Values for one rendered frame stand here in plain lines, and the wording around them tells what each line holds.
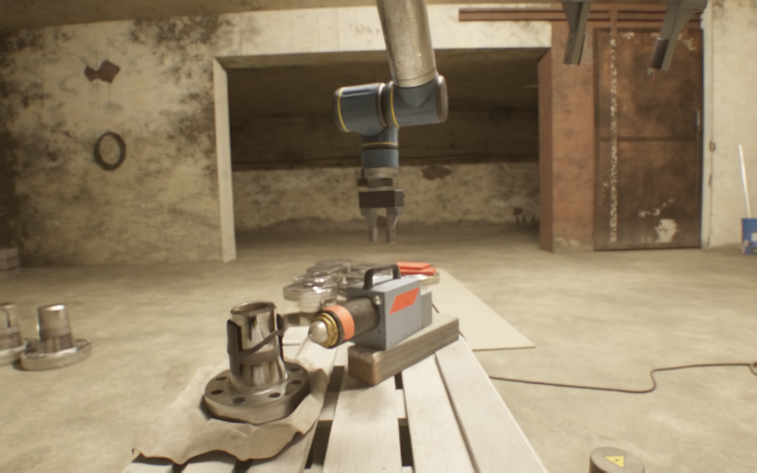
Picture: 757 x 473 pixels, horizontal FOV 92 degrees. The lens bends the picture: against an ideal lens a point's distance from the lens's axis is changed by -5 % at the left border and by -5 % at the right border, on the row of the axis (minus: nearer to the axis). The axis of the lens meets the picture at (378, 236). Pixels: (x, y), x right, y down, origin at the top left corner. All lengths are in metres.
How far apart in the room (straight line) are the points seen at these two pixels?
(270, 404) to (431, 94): 0.79
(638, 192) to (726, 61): 1.84
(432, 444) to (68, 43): 6.02
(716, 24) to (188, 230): 6.71
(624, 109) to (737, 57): 1.46
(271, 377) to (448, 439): 0.44
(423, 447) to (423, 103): 0.74
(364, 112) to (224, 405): 0.75
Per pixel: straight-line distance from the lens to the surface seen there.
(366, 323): 1.05
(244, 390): 1.04
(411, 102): 0.94
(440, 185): 10.10
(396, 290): 1.12
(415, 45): 0.90
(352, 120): 1.00
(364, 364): 1.12
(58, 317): 2.15
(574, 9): 0.65
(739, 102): 6.31
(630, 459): 1.09
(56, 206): 6.13
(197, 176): 5.13
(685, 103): 6.00
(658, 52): 0.73
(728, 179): 6.12
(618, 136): 5.45
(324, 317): 0.98
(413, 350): 1.23
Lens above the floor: 0.63
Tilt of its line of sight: 5 degrees down
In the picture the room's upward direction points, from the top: 2 degrees counter-clockwise
